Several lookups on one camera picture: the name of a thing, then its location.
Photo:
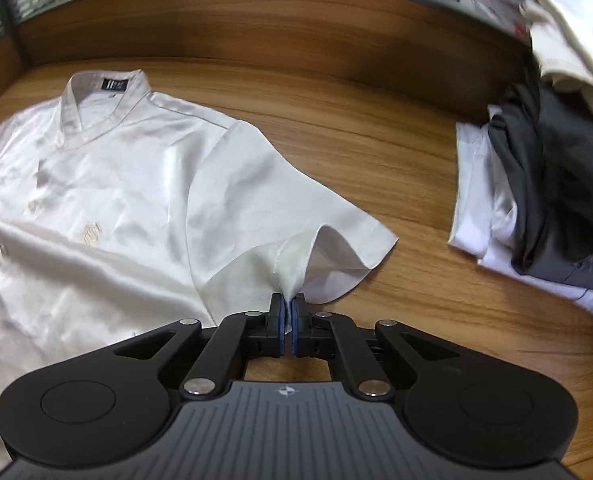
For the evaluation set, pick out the dark grey folded garment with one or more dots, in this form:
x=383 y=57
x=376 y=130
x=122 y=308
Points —
x=551 y=185

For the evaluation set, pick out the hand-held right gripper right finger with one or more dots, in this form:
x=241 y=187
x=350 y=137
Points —
x=296 y=327

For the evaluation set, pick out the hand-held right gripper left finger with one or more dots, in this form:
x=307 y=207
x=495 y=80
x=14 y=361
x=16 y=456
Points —
x=280 y=327

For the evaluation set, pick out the white folded garment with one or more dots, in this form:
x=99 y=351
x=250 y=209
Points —
x=481 y=210

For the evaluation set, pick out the cream satin short-sleeved shirt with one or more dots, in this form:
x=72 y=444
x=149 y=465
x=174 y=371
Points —
x=126 y=200

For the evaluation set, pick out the cream folded garment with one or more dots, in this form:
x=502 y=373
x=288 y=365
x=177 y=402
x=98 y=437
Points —
x=561 y=45

